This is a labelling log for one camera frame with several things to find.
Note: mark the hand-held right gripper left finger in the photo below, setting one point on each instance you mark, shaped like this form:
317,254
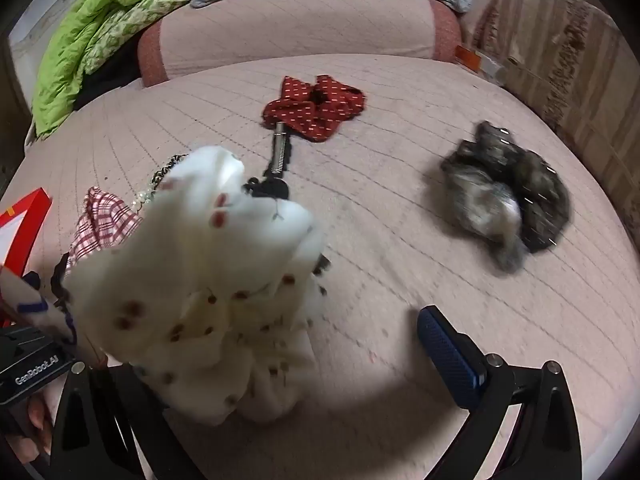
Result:
102,400

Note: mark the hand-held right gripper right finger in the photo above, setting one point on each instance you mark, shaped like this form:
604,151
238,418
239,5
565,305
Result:
450,350

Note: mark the red cardboard box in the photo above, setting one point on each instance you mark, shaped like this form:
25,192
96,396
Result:
22,225

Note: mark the white cherry-print scrunchie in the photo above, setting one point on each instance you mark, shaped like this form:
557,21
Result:
210,280

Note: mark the leopard print scrunchie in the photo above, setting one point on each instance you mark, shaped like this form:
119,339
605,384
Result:
167,170

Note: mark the person's left hand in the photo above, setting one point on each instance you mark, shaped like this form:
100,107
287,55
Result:
37,422

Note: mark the red checked scrunchie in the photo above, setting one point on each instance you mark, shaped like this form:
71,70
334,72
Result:
102,222

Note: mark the grey mottled scrunchie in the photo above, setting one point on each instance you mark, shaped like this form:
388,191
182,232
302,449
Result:
505,195

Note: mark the pearl hair clip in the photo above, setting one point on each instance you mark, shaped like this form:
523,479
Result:
146,197

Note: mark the metal spring hair clip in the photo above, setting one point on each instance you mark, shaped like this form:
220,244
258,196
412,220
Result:
279,155

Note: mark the red flower hair clip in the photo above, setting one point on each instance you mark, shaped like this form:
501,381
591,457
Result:
312,107

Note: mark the small orange white box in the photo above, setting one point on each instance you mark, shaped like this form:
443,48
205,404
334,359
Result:
477,62

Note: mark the black cloth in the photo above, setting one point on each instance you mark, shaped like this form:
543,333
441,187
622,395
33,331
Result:
112,77

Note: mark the green quilt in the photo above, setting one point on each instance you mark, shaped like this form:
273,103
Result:
100,20

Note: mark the pink bolster pillow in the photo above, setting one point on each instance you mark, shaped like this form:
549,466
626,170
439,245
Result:
300,30

